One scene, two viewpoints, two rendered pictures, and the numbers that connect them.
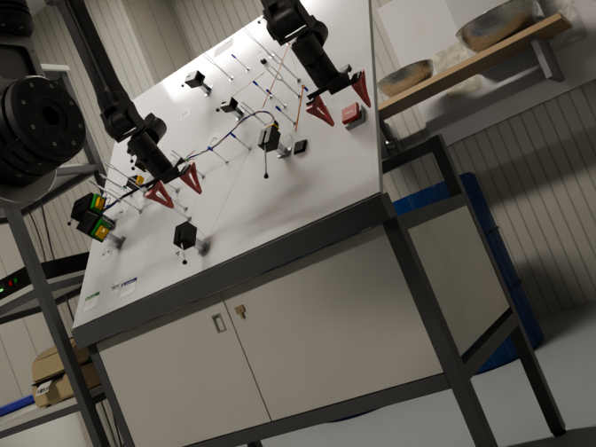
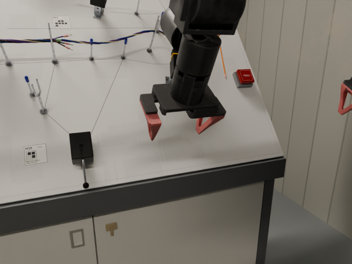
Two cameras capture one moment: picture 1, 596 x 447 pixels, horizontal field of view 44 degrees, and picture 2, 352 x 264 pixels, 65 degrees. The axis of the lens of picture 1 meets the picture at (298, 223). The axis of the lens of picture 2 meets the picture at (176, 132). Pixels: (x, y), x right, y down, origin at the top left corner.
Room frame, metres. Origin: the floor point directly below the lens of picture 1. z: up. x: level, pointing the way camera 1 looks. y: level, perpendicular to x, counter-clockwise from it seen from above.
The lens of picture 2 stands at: (1.52, 0.64, 1.21)
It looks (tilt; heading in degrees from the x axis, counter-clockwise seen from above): 18 degrees down; 309
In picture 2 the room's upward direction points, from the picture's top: straight up
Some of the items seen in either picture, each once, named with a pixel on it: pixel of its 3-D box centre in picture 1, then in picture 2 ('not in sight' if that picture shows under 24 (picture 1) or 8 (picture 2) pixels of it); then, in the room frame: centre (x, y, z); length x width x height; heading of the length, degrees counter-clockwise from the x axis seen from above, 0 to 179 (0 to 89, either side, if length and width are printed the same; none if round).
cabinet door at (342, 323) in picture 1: (324, 328); (187, 243); (1.96, 0.04, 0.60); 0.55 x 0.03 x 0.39; 60
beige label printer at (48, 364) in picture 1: (78, 364); not in sight; (2.63, 0.92, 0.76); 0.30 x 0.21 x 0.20; 153
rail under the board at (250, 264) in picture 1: (212, 281); (91, 198); (2.08, 0.29, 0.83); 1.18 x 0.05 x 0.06; 60
